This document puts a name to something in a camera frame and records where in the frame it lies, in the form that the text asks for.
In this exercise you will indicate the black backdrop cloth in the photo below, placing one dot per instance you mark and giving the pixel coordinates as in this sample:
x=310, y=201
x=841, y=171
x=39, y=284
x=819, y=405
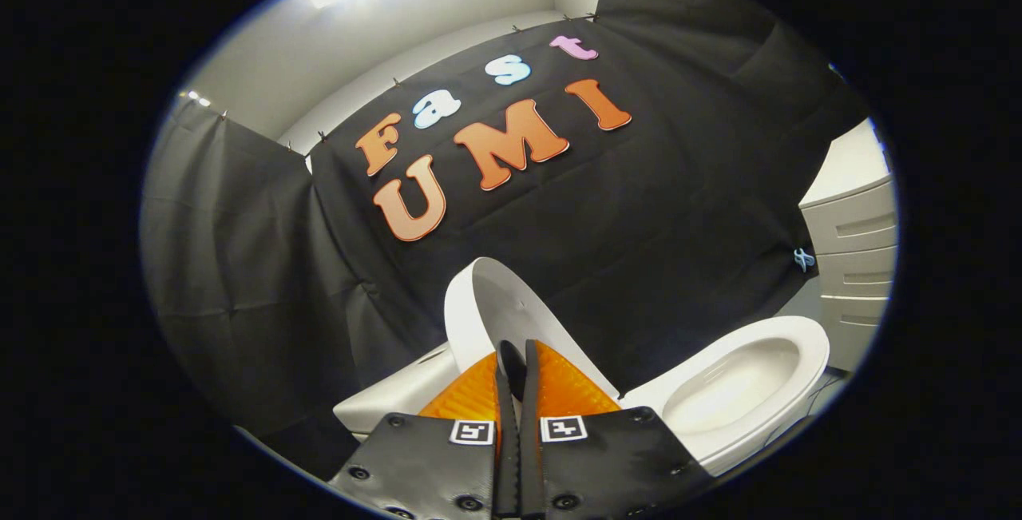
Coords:
x=639, y=224

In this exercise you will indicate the white toilet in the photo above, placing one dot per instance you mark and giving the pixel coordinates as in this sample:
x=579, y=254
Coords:
x=742, y=384

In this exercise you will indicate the small blue clip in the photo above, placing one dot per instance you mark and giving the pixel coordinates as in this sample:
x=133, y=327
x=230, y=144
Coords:
x=804, y=260

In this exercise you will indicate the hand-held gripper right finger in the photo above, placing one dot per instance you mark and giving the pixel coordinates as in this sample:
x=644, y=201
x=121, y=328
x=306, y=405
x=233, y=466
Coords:
x=530, y=424

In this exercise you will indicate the white toilet lid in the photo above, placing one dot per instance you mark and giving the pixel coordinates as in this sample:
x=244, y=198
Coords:
x=511, y=304

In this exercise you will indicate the white drawer cabinet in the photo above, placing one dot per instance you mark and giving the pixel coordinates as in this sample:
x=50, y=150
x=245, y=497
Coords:
x=854, y=224

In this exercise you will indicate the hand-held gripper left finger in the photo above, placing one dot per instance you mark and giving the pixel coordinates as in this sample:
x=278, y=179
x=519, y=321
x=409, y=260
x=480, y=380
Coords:
x=505, y=424

